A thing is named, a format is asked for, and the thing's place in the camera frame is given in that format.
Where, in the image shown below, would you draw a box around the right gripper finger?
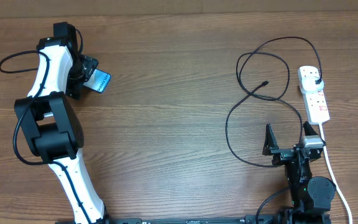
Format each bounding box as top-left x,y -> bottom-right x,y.
303,121 -> 318,136
262,123 -> 279,156

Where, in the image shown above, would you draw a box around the black Samsung Galaxy smartphone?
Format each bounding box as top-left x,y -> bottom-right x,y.
83,69 -> 111,93

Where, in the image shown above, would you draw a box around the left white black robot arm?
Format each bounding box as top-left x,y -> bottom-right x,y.
13,22 -> 111,223

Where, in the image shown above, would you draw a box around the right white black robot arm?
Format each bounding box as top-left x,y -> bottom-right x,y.
255,122 -> 336,223

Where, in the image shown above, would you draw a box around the white charger plug adapter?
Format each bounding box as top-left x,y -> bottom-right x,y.
300,77 -> 324,94

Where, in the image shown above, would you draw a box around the white power strip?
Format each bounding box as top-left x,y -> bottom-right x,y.
298,65 -> 330,125

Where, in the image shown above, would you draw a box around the brown cardboard backdrop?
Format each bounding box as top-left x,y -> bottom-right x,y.
0,0 -> 358,18

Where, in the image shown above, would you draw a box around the white power strip cord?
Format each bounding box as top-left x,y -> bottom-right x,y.
318,123 -> 354,224

